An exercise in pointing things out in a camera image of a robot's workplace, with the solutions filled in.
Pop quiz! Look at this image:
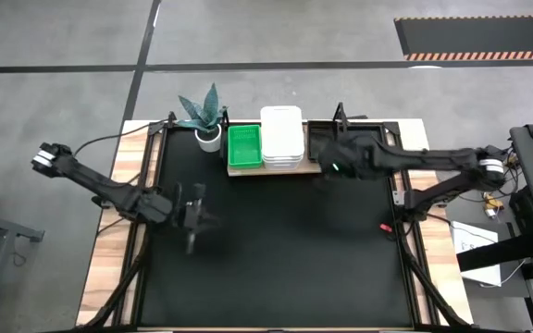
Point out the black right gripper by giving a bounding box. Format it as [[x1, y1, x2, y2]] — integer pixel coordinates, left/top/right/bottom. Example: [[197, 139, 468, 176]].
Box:
[[317, 132, 381, 180]]

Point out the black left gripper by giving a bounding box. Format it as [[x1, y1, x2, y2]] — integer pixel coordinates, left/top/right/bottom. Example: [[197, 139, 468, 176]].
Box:
[[169, 181, 224, 256]]

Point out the black slotted plastic basket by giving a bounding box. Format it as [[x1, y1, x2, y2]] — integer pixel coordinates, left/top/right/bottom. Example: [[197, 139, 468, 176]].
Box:
[[306, 119, 344, 164]]

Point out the white plastic bin with handles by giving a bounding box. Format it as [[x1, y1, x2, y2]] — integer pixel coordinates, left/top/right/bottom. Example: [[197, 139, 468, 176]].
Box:
[[260, 105, 305, 161], [261, 155, 304, 166], [262, 161, 304, 171]]

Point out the light wooden shelf board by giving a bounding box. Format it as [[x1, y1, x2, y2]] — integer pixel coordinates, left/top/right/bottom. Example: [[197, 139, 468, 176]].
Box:
[[226, 156, 324, 178]]

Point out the white round plant pot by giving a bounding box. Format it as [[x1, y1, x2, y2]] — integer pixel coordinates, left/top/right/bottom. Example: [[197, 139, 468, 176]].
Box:
[[194, 123, 224, 154]]

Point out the green snake plant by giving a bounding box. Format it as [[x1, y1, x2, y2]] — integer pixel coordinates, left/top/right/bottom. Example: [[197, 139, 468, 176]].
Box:
[[177, 82, 229, 133]]

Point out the yellow plug connector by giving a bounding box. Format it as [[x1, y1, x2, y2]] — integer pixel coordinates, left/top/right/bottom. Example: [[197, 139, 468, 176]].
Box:
[[482, 192, 504, 219]]

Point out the white cardboard box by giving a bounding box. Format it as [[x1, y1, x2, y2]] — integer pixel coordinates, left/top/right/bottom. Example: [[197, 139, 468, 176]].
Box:
[[450, 220, 503, 289]]

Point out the black mat with hazard stripes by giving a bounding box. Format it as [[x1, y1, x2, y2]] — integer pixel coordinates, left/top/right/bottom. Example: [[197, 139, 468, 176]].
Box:
[[393, 15, 533, 62]]

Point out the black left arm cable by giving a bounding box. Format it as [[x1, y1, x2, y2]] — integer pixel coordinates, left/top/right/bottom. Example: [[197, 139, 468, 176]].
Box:
[[72, 120, 170, 156]]

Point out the black table rig frame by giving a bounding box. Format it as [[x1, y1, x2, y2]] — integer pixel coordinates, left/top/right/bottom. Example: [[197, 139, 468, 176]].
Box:
[[76, 110, 476, 333]]

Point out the black strap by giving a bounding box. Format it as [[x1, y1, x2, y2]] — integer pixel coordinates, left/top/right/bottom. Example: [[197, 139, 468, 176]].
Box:
[[455, 233, 533, 273]]

